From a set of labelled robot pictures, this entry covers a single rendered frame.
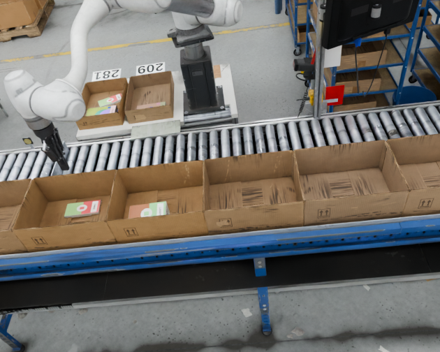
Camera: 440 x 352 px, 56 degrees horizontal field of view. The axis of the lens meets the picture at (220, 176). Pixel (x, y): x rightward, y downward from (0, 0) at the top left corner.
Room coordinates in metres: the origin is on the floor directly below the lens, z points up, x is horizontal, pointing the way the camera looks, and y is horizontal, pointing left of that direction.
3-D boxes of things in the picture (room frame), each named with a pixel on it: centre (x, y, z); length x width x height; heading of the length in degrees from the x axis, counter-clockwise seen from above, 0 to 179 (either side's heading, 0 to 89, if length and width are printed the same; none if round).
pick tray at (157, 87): (2.24, 0.34, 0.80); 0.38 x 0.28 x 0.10; 176
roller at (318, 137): (1.55, -0.57, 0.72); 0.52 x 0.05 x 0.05; 174
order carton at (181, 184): (1.18, 0.27, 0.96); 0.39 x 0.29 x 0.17; 84
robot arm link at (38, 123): (1.27, 0.61, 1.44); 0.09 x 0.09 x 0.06
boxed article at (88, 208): (1.29, 0.65, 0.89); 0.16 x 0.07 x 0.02; 85
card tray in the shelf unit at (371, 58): (2.43, -1.05, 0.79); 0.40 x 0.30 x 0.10; 175
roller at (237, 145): (1.60, -0.11, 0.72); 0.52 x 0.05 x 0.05; 174
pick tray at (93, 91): (2.27, 0.65, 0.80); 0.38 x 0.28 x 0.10; 174
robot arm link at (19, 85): (1.26, 0.60, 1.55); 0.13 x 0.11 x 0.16; 55
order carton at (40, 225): (1.23, 0.66, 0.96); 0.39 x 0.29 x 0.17; 84
